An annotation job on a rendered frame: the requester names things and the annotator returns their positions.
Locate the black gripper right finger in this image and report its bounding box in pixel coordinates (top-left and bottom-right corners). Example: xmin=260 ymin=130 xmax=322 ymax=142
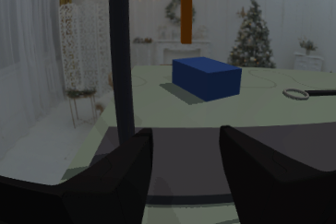
xmin=218 ymin=124 xmax=336 ymax=224

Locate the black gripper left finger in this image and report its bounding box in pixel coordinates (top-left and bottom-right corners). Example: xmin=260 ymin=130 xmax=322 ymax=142
xmin=0 ymin=128 xmax=153 ymax=224

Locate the orange handle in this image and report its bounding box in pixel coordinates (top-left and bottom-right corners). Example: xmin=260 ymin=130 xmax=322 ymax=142
xmin=180 ymin=0 xmax=193 ymax=45

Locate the grey loop with black handle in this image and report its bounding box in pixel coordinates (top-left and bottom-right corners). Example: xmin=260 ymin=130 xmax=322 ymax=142
xmin=283 ymin=88 xmax=336 ymax=100

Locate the dark blue block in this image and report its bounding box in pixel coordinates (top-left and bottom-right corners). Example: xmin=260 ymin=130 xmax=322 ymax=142
xmin=172 ymin=56 xmax=242 ymax=101

